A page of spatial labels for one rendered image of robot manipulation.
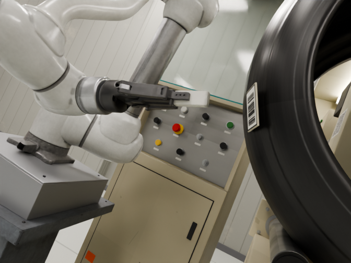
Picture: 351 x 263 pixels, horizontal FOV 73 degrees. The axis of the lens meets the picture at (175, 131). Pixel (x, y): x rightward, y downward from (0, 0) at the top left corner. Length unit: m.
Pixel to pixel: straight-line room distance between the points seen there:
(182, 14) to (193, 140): 0.55
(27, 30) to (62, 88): 0.13
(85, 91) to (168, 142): 0.68
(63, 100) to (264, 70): 0.43
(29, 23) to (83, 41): 4.13
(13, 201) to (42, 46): 0.44
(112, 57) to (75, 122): 3.39
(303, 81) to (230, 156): 0.78
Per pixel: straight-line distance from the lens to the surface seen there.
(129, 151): 0.93
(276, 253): 0.35
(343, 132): 0.73
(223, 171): 1.09
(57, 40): 0.57
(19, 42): 0.53
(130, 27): 4.37
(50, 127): 0.93
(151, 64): 0.90
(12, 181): 0.81
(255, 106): 0.33
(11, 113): 5.07
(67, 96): 0.59
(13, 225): 0.75
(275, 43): 0.38
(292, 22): 0.39
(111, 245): 1.26
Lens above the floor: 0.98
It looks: 4 degrees up
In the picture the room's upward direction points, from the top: 23 degrees clockwise
